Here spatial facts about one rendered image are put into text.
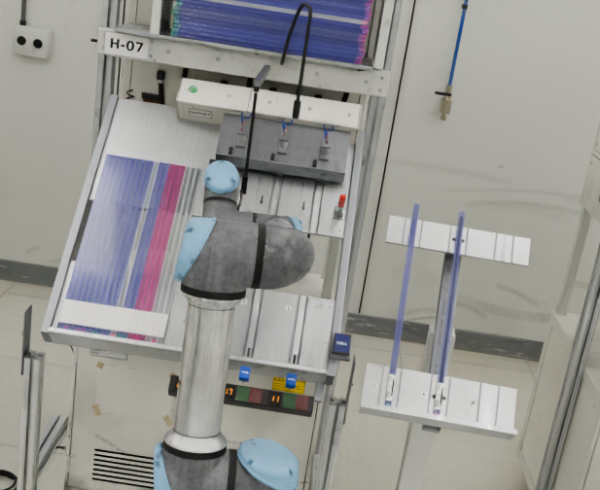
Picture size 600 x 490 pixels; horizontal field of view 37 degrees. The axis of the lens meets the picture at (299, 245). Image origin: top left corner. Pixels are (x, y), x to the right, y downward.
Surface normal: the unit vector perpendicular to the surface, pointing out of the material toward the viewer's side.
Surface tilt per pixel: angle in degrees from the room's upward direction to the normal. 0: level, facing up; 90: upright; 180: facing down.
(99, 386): 90
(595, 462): 90
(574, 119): 90
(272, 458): 7
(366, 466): 0
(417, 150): 90
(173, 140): 43
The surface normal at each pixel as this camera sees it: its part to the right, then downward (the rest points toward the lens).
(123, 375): -0.05, 0.31
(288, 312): 0.07, -0.48
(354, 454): 0.15, -0.94
